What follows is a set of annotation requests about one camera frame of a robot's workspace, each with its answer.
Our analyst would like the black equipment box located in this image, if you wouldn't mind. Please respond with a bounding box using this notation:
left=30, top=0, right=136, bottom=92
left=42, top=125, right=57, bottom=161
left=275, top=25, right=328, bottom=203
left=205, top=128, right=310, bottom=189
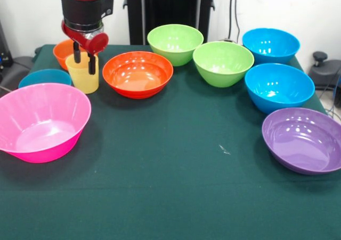
left=0, top=21, right=14, bottom=68

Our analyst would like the large blue bowl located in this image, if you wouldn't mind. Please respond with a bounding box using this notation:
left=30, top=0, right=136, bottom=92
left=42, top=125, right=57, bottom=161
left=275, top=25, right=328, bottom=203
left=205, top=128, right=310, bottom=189
left=241, top=28, right=301, bottom=65
left=244, top=63, right=315, bottom=115

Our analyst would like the small orange bowl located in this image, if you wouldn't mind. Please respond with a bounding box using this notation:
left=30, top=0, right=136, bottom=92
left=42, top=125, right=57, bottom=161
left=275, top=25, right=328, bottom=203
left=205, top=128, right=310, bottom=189
left=52, top=38, right=99, bottom=71

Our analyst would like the purple bowl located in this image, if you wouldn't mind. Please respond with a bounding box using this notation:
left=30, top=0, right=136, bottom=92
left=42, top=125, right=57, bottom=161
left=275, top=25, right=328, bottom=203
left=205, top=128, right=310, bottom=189
left=261, top=107, right=341, bottom=176

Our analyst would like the yellow plastic cup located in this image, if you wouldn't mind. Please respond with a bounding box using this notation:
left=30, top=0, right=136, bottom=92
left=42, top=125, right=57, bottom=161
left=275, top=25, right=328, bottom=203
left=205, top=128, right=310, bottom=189
left=65, top=52, right=100, bottom=95

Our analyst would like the small blue bowl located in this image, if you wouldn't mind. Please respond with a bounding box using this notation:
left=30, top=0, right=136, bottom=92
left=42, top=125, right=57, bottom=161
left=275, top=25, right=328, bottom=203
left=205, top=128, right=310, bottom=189
left=18, top=69, right=72, bottom=89

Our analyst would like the black stand with knob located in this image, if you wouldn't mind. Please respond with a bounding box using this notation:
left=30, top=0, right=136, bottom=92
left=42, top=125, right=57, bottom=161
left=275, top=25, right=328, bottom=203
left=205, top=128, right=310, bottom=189
left=308, top=51, right=341, bottom=88

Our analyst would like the dark green tablecloth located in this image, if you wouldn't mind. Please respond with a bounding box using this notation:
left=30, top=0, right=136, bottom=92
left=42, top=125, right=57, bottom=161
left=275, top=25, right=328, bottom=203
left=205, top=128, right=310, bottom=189
left=0, top=43, right=341, bottom=240

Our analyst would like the large orange-red bowl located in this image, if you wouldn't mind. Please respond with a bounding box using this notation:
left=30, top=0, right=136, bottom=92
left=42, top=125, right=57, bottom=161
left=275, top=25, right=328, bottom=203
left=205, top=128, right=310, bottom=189
left=102, top=51, right=174, bottom=100

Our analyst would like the large pink bowl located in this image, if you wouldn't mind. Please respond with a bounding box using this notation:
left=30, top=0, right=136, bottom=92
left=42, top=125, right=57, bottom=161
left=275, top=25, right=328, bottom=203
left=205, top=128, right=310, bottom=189
left=0, top=82, right=92, bottom=164

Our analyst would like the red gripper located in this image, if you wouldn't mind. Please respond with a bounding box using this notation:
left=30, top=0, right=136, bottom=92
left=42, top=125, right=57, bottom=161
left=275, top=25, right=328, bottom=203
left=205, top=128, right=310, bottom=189
left=61, top=20, right=109, bottom=75

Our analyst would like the black hanging cable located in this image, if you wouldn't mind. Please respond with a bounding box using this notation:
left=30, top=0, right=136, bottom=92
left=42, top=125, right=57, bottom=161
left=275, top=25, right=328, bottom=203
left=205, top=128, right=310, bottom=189
left=228, top=0, right=241, bottom=43

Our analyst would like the green bowl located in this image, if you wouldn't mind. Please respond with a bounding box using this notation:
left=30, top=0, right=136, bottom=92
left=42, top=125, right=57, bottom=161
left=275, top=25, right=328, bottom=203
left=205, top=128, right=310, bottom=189
left=147, top=23, right=205, bottom=67
left=192, top=41, right=255, bottom=88

